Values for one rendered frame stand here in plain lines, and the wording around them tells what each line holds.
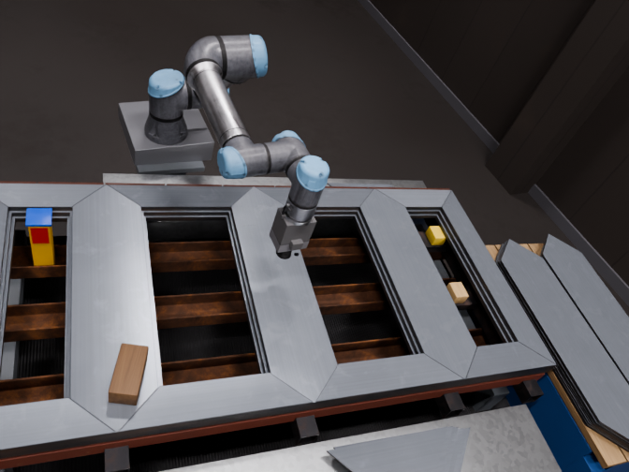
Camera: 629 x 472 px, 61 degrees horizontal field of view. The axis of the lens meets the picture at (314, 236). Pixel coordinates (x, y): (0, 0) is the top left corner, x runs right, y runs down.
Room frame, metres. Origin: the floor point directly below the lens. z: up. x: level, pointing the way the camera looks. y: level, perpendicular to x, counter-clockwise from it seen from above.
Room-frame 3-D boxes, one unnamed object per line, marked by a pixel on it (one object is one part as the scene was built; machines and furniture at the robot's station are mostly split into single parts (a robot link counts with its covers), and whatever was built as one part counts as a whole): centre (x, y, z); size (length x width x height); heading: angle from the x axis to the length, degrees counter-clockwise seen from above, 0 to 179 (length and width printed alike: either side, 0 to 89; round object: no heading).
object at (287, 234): (0.96, 0.05, 1.06); 0.10 x 0.09 x 0.16; 41
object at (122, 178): (1.50, 0.15, 0.67); 1.30 x 0.20 x 0.03; 123
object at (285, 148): (1.03, 0.14, 1.22); 0.11 x 0.11 x 0.08; 42
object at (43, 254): (0.82, 0.68, 0.78); 0.05 x 0.05 x 0.19; 33
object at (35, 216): (0.82, 0.68, 0.88); 0.06 x 0.06 x 0.02; 33
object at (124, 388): (0.52, 0.26, 0.89); 0.12 x 0.06 x 0.05; 17
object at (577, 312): (1.30, -0.95, 0.82); 0.80 x 0.40 x 0.06; 33
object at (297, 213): (0.97, 0.06, 1.14); 0.08 x 0.08 x 0.05
